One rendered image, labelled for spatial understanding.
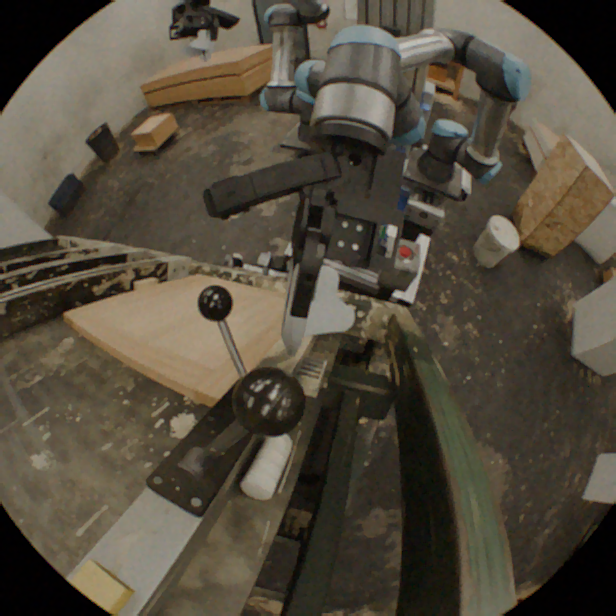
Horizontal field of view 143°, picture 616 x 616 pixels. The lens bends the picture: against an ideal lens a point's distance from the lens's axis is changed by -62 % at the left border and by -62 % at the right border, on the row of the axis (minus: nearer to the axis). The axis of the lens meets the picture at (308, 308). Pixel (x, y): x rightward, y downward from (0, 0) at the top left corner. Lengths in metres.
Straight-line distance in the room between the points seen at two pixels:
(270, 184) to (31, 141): 5.47
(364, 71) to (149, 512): 0.38
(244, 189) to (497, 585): 0.37
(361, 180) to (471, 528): 0.31
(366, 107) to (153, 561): 0.36
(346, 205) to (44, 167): 5.55
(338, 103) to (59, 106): 5.64
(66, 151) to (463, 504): 5.88
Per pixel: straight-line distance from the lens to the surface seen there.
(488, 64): 0.64
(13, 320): 0.63
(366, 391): 0.54
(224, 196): 0.21
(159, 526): 0.20
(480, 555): 0.24
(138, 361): 0.41
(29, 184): 5.57
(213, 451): 0.18
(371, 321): 0.83
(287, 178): 0.21
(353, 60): 0.27
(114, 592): 0.19
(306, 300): 0.21
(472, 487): 0.28
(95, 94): 6.03
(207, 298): 0.26
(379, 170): 0.24
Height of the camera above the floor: 1.67
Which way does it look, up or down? 71 degrees down
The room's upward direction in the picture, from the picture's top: 12 degrees counter-clockwise
